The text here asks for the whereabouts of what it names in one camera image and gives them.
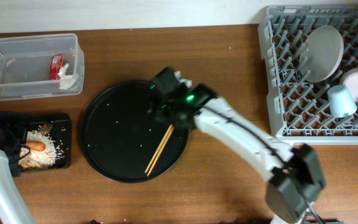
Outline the white tissue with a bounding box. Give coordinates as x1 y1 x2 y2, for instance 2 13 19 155
58 63 78 91

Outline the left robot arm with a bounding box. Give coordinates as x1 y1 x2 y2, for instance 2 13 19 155
0 111 35 223

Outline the red snack wrapper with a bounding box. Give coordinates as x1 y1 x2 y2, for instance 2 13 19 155
49 54 64 80

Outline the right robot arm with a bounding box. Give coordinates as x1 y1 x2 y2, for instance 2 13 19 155
148 67 326 223

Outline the brown food scrap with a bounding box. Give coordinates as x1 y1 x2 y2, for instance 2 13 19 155
39 123 53 136

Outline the grey dishwasher rack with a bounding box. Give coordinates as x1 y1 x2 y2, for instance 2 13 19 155
258 5 358 145

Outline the orange carrot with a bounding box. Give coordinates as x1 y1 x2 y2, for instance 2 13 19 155
25 141 47 152

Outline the pile of rice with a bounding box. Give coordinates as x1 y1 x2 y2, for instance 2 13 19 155
19 131 65 170

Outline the light blue cup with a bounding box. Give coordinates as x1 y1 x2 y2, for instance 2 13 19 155
327 85 357 118

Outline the clear plastic bin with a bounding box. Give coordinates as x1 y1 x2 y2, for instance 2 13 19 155
0 34 85 101

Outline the white plate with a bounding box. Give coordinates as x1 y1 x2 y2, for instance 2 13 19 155
300 25 344 83

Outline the black rectangular tray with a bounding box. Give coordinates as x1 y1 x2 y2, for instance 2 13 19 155
21 113 71 172

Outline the round black tray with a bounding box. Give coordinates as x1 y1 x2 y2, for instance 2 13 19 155
78 80 189 183

